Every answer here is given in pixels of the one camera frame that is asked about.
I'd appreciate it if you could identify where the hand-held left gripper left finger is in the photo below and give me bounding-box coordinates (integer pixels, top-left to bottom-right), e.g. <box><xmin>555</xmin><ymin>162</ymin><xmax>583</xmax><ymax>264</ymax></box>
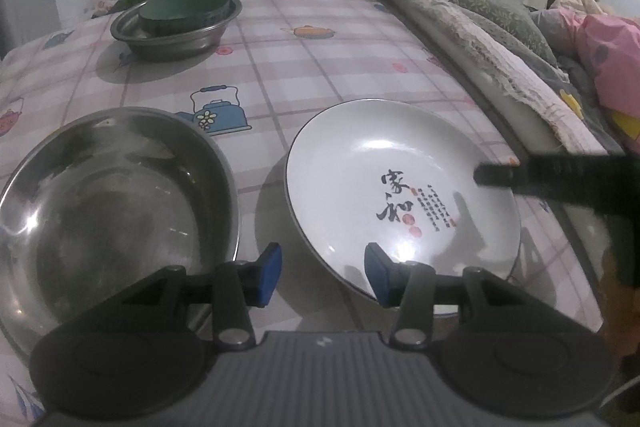
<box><xmin>120</xmin><ymin>243</ymin><xmax>284</xmax><ymax>352</ymax></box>

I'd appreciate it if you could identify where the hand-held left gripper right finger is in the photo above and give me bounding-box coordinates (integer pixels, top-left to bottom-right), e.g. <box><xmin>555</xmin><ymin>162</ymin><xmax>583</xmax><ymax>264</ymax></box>
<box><xmin>364</xmin><ymin>243</ymin><xmax>531</xmax><ymax>351</ymax></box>

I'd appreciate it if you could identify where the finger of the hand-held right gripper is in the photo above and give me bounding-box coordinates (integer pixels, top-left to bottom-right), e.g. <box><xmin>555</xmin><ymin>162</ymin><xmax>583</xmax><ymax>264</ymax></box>
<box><xmin>472</xmin><ymin>159</ymin><xmax>532</xmax><ymax>196</ymax></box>

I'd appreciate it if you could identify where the white printed plate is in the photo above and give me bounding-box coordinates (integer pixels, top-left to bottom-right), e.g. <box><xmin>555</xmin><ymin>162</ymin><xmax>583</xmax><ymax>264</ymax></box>
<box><xmin>284</xmin><ymin>99</ymin><xmax>522</xmax><ymax>304</ymax></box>

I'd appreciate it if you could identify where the stainless steel bowl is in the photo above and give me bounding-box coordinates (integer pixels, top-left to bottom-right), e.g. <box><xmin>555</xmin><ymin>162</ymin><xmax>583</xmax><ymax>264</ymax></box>
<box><xmin>0</xmin><ymin>107</ymin><xmax>242</xmax><ymax>360</ymax></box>
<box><xmin>110</xmin><ymin>0</ymin><xmax>244</xmax><ymax>61</ymax></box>

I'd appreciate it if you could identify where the green ceramic bowl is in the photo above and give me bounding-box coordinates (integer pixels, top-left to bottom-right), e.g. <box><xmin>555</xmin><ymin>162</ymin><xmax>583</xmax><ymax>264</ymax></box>
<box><xmin>138</xmin><ymin>0</ymin><xmax>232</xmax><ymax>36</ymax></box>

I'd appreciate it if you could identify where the grey quilt with yellow patches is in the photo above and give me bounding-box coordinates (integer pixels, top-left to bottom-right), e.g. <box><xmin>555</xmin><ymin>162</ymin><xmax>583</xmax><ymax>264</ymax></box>
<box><xmin>430</xmin><ymin>0</ymin><xmax>640</xmax><ymax>156</ymax></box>

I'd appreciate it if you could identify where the grey leaf-patterned pillow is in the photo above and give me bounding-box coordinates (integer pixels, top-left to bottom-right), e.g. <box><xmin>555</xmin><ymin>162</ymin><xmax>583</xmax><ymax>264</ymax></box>
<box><xmin>446</xmin><ymin>0</ymin><xmax>559</xmax><ymax>68</ymax></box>

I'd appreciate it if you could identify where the pink plaid printed tablecloth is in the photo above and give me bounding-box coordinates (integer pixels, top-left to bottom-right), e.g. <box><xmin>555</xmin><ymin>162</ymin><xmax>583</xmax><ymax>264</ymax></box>
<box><xmin>0</xmin><ymin>0</ymin><xmax>607</xmax><ymax>427</ymax></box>

